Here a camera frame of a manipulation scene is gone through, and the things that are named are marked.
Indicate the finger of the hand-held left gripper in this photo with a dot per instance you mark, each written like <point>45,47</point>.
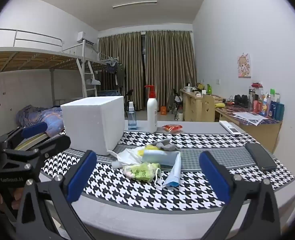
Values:
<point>55,143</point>
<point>35,130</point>

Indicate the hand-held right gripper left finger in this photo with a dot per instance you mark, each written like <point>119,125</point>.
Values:
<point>81,177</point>

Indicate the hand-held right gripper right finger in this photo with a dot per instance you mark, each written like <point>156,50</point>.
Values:
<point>213,177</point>

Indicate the blue face mask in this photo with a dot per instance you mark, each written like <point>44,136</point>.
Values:
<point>173,175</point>

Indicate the white foam box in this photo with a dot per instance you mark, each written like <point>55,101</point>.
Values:
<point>92,125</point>

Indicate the white plastic bag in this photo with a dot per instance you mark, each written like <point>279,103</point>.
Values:
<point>127,156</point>
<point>92,82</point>

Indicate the grey sock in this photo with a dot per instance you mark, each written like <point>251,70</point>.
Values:
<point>166,145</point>

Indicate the green tissue pack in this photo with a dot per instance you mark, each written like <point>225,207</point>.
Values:
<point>141,171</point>

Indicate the person's left hand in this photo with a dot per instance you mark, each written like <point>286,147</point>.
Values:
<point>17,197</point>

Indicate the blue plaid quilt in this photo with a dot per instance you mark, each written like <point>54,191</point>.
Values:
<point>42,115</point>

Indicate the black smartphone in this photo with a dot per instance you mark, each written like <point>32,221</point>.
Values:
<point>260,156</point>

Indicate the white remote control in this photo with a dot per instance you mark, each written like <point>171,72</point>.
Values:
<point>229,128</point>

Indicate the houndstooth table mat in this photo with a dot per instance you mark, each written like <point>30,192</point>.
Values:
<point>162,200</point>

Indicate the wooden desk patterned cover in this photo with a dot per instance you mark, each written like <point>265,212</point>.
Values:
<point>257,132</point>

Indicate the red snack packet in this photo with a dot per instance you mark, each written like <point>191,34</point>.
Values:
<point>172,128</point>

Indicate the printed paper sheets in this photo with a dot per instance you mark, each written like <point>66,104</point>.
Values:
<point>250,118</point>

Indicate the wooden chair smiley cutout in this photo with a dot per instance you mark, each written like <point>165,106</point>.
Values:
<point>208,107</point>

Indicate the metal bunk bed wooden slats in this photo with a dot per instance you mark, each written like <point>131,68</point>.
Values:
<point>25,60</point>

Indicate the white bunk ladder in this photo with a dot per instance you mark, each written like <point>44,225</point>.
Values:
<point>80,75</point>

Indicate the white hanging plastic bag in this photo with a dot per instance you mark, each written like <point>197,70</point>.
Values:
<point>92,82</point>

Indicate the yellow cloth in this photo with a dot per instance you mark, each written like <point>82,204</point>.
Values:
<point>220,104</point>

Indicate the group of floor bottles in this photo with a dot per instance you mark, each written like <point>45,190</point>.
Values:
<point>177,113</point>

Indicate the wooden desk with drawers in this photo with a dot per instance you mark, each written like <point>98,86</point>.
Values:
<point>190,105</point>

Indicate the blue spray bottle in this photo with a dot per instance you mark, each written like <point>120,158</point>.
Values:
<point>132,120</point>

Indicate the orange jug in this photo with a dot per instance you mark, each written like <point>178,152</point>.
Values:
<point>163,110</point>

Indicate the white pump bottle red cap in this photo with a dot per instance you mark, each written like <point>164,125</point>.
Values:
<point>152,115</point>

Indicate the black folding chair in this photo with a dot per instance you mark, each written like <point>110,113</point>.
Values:
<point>129,96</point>

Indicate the black tripod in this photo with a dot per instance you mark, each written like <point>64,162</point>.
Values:
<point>177,96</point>

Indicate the cluster of toiletry bottles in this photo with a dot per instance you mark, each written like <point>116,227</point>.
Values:
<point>270,105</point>

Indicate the hanging dark clothes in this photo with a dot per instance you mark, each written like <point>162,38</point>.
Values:
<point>118,73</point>

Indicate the brown curtain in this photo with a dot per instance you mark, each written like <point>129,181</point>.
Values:
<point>122,65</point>
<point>170,65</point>

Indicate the white air conditioner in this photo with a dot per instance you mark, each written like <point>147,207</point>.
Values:
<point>83,37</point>

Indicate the ceiling tube light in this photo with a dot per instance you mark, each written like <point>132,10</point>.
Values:
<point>135,4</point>

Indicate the cartoon wall poster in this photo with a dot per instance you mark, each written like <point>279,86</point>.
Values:
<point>244,65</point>

